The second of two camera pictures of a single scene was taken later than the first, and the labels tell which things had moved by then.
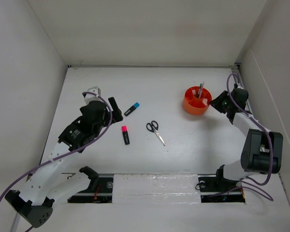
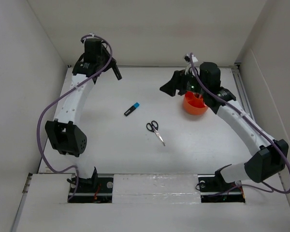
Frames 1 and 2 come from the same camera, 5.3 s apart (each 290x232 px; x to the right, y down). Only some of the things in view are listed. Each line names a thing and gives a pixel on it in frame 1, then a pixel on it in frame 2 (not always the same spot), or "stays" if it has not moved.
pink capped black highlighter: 124,129 to 117,72
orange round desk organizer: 196,100 stays
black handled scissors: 153,127 stays
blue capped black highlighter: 134,107 stays
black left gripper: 116,111 to 111,64
